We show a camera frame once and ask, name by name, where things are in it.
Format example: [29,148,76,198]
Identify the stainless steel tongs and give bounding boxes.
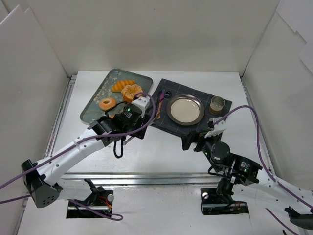
[123,136,134,146]

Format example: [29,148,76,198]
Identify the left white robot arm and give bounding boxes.
[21,103,151,208]

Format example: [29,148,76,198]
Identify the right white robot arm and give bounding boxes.
[181,131,313,230]

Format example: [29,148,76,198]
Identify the tall sesame bundt bread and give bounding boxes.
[121,84,143,103]

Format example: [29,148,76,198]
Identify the ridged orange croissant bread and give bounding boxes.
[111,80,135,93]

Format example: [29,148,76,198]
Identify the floral blue serving tray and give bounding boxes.
[80,69,153,124]

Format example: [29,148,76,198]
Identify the cream plate dark rim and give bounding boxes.
[166,94,205,126]

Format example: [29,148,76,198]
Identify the glass cup with drink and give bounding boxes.
[209,96,225,115]

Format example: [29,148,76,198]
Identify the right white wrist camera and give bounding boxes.
[204,117,226,138]

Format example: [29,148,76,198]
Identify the glazed ring donut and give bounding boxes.
[99,97,116,111]

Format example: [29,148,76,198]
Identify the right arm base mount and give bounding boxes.
[201,188,249,215]

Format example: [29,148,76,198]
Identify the aluminium frame rail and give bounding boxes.
[39,74,274,187]

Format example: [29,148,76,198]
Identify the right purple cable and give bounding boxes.
[212,105,313,235]

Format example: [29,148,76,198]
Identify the purple cable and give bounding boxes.
[212,105,313,235]
[0,92,157,221]

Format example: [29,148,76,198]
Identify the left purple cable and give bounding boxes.
[0,92,157,221]

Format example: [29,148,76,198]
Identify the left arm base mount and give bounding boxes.
[66,179,113,219]

